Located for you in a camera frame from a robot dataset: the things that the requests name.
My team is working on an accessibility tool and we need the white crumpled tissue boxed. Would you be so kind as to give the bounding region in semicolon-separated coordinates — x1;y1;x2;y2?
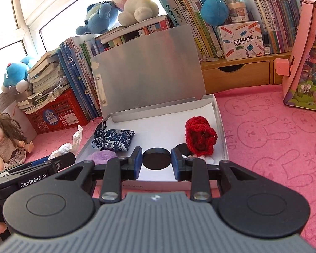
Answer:
72;125;84;151

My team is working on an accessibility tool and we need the wooden drawer unit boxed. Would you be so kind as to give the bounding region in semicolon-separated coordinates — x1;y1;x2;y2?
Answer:
200;52;292;96

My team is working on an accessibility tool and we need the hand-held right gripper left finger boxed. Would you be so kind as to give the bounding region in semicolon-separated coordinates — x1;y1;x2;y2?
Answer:
56;146;143;203

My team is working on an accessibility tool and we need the white fluffy plush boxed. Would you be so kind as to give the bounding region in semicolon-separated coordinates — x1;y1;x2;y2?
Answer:
48;142;74;160

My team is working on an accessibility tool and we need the blue floral pouch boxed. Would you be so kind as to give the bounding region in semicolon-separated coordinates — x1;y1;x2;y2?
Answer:
93;129;135;152

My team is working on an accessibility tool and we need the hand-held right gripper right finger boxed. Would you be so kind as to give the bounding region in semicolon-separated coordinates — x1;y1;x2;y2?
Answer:
171;147;256;202

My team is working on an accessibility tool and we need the dark blue plush toy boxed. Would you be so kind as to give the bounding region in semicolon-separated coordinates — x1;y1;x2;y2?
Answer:
75;1;123;35

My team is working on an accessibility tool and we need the clear round tape tub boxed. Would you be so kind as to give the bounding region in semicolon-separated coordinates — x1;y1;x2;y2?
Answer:
226;0;250;23

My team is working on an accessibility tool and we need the row of upright books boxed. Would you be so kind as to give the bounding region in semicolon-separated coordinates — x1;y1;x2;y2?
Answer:
155;0;310;60

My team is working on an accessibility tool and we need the flat stack of books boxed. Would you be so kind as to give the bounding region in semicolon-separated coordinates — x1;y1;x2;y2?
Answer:
95;14;172;48

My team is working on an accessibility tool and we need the label printer box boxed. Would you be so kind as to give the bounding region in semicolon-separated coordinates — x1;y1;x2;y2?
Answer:
217;20;265;61

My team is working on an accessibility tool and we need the red crochet piece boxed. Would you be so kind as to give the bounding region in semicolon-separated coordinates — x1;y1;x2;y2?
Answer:
185;116;218;157

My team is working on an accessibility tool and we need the pink triangular toy house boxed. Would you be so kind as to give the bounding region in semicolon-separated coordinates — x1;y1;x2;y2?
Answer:
275;0;316;112

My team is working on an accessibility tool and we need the brown-haired doll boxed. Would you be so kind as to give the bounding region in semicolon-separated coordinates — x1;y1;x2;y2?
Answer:
0;113;35;172

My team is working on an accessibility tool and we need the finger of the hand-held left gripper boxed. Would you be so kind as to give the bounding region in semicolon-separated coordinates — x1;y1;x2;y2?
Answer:
54;152;76;174
0;157;53;177

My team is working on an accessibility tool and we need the white pink lamb plush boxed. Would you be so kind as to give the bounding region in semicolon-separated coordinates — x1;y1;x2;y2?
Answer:
105;0;161;27

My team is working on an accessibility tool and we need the dark round lid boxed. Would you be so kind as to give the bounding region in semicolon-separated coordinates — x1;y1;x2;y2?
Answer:
175;143;190;155

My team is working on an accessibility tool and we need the stack of loose books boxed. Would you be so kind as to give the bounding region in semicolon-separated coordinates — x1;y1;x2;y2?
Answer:
16;50;71;114

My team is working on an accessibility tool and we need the red plastic basket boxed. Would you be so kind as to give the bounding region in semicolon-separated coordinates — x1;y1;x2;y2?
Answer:
24;88;92;135

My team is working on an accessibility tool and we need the small dark bottle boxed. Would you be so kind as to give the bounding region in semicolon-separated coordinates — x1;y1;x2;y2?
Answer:
263;33;272;55

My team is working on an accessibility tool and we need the blue plush ball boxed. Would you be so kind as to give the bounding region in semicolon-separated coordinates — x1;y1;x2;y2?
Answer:
200;0;230;27

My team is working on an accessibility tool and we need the row of blue folders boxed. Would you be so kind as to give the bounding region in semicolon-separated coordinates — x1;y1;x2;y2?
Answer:
57;36;102;120

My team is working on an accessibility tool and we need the purple plush heart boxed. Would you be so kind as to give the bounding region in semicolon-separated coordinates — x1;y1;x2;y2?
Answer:
91;150;117;162

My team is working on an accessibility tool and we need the black round lid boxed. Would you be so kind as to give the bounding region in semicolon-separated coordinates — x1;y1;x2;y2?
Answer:
142;149;172;171

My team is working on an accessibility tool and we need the grey cutting mat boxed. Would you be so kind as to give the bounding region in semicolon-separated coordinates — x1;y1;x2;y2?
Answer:
0;87;17;116

